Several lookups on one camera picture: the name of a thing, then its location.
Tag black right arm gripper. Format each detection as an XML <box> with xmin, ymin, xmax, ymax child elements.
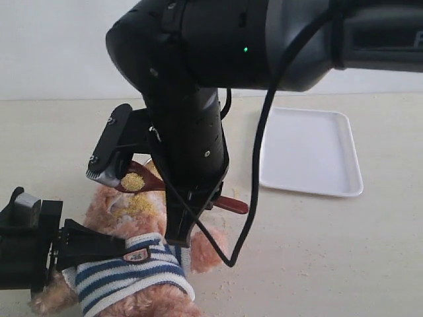
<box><xmin>85</xmin><ymin>88</ymin><xmax>229</xmax><ymax>246</ymax></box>

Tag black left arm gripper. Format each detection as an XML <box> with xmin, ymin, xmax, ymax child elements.
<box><xmin>1</xmin><ymin>187</ymin><xmax>126</xmax><ymax>294</ymax></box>

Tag dark red wooden spoon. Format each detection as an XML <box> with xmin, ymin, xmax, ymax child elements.
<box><xmin>114</xmin><ymin>161</ymin><xmax>249</xmax><ymax>215</ymax></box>

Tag tan teddy bear striped shirt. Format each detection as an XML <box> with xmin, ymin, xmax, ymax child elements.
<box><xmin>29</xmin><ymin>163</ymin><xmax>229</xmax><ymax>317</ymax></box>

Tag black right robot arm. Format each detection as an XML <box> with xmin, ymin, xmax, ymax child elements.
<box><xmin>87</xmin><ymin>1</ymin><xmax>422</xmax><ymax>246</ymax></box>

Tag white rectangular plastic tray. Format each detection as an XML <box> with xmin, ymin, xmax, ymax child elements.
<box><xmin>259</xmin><ymin>107</ymin><xmax>364</xmax><ymax>197</ymax></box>

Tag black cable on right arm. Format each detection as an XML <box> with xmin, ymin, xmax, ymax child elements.
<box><xmin>145</xmin><ymin>0</ymin><xmax>423</xmax><ymax>267</ymax></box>

